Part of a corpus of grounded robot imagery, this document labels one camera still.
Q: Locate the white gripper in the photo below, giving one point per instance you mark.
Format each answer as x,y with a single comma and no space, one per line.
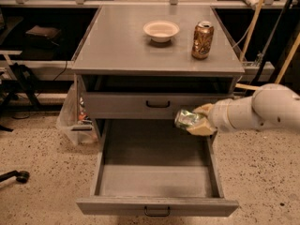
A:
217,116

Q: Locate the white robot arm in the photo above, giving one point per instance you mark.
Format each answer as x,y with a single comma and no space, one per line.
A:
271,106

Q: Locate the open grey middle drawer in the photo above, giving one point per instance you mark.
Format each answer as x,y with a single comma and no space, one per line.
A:
152,168

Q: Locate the grey drawer cabinet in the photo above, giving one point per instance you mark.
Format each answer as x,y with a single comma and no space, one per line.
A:
118,56

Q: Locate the brown soda can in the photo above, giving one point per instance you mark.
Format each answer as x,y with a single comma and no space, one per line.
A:
202,41

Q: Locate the closed grey top drawer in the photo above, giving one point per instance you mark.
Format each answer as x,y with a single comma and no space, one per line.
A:
122,105

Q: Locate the white paper bowl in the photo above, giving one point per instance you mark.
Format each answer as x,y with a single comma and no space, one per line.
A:
161,31

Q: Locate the clear plastic bag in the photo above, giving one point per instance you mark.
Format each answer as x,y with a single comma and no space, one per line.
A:
69,124

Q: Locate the black stand legs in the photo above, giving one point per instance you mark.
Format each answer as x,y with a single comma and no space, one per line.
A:
9,90

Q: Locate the black chair caster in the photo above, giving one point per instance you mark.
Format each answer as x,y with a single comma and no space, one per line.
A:
21,177

